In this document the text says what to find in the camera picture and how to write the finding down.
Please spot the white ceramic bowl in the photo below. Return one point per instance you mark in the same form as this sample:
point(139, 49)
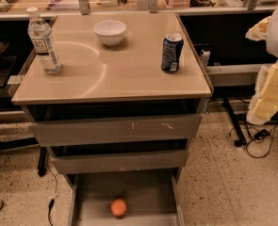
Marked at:
point(110, 32)

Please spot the clear plastic water bottle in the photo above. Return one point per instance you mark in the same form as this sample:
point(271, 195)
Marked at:
point(40, 33)

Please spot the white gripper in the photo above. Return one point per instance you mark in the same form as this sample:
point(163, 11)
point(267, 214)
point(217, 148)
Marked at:
point(264, 102)

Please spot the grey drawer cabinet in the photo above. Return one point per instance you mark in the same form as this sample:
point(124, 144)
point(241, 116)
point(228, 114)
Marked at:
point(99, 82)

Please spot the grey middle drawer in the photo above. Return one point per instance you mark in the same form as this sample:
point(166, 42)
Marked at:
point(120, 162)

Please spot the small white bottle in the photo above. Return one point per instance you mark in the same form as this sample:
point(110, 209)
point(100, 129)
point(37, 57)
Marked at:
point(205, 56)

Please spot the grey top drawer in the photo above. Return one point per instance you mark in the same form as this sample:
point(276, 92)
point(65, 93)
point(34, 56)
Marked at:
point(114, 130)

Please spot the grey drawer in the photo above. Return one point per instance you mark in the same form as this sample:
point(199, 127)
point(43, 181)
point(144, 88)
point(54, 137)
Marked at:
point(114, 130)
point(120, 162)
point(150, 196)

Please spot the blue soda can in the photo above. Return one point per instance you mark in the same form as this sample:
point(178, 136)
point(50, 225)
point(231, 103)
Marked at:
point(171, 51)

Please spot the orange fruit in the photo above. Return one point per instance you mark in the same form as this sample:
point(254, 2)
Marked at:
point(118, 208)

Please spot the grey bottom drawer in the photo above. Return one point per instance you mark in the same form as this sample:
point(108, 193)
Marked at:
point(150, 196)

